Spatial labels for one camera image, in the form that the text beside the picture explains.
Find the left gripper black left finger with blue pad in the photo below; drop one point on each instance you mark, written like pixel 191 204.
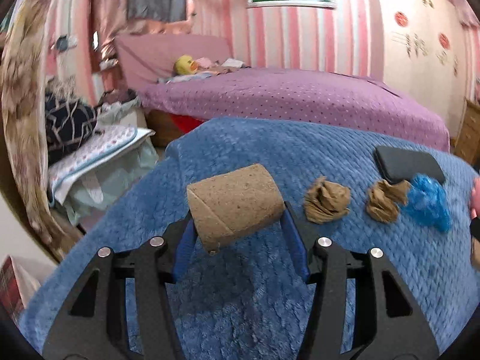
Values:
pixel 92 322

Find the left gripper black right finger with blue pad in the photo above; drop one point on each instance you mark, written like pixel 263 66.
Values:
pixel 361 308

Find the brown cardboard roll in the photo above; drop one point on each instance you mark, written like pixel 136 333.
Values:
pixel 233 205

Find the crumpled brown paper ball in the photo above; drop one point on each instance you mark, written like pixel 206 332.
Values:
pixel 326 201

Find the blue fuzzy blanket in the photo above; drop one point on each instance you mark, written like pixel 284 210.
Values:
pixel 247 302

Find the crumpled blue plastic bag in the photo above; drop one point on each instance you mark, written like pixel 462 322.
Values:
pixel 427 204

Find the folded patterned bedding pile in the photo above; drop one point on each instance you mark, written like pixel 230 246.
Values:
pixel 95 176

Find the black glasses case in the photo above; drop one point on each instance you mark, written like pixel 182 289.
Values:
pixel 396 165

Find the pink metal-lined mug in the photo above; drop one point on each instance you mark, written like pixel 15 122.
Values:
pixel 474 205

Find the wooden desk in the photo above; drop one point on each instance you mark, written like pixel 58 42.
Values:
pixel 466 145

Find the purple dotted bed cover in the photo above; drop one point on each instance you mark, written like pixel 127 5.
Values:
pixel 308 96

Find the yellow duck plush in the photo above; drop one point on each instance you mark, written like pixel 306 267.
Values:
pixel 185 65

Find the pink headboard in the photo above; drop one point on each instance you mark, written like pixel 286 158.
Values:
pixel 146 58

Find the cream wardrobe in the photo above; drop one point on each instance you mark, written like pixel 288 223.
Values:
pixel 425 55

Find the floral curtain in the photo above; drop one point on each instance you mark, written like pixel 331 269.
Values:
pixel 23 79

